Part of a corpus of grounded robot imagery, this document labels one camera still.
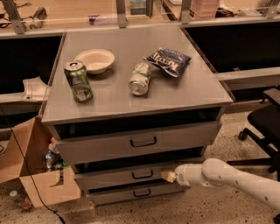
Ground grey drawer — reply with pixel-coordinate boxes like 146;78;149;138
73;157;205;192
56;121;221;164
85;179;186;205

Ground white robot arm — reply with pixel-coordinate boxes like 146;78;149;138
161;158;280;211

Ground grey bottom drawer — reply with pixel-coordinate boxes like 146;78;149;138
85;179;186;205

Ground grey drawer cabinet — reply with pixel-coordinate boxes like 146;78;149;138
40;25;234;205

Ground grey top drawer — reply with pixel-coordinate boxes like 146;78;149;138
56;121;221;164

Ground white soda can lying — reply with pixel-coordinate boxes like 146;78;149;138
129;63;151;96

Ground black office chair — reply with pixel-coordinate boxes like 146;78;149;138
227;87;280;224

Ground blue chip bag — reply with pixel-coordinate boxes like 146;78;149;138
143;47;191;78

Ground bottles inside cardboard box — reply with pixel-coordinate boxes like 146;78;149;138
45;137;67;172

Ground white paper bowl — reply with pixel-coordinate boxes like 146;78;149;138
75;49;115;74

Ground green soda can upright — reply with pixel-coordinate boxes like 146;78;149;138
64;60;93;102

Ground plastic bottle on floor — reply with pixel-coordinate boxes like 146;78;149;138
10;190;32;211

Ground cardboard box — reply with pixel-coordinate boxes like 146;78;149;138
0;117;81;207

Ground pink plastic container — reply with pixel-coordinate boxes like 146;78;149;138
191;0;220;19

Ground teal small box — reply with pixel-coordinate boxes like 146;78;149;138
129;0;146;15

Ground grey handheld tool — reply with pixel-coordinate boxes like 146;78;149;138
29;7;47;29

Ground black cable on floor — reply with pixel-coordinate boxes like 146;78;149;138
0;108;67;224

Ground white bracket plate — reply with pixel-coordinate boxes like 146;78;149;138
21;77;51;102

